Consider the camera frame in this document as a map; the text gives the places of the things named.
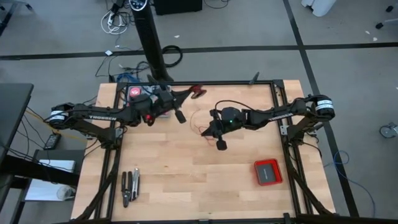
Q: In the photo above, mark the grey tool kit case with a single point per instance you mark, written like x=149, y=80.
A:
x=127, y=95

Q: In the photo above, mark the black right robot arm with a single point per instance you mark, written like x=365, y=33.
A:
x=273, y=115

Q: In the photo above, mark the black floor box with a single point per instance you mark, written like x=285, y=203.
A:
x=177, y=6

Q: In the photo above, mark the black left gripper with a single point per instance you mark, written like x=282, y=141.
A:
x=166, y=101

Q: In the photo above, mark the clear plastic cup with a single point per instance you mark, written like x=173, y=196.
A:
x=66, y=193

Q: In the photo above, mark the dark grey rectangular block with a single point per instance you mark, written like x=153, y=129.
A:
x=266, y=173

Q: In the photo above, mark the black power adapter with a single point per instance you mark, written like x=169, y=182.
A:
x=52, y=141

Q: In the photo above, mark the black desk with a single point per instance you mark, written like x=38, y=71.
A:
x=14, y=105

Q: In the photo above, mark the grey caster wheel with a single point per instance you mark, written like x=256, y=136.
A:
x=387, y=131

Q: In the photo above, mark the black tower fan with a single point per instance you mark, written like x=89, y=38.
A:
x=149, y=37

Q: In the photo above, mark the black angled bracket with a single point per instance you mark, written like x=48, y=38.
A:
x=153, y=80
x=254, y=79

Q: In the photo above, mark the red tape measure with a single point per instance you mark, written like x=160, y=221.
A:
x=135, y=92

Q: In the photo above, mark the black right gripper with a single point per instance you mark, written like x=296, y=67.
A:
x=217, y=127

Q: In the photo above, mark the red square tray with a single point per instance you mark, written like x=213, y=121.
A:
x=271, y=183

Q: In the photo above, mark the white power strip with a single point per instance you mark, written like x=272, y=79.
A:
x=110, y=19

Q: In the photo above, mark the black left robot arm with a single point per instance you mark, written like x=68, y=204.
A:
x=93, y=114

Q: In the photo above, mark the office chair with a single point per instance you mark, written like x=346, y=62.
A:
x=392, y=21

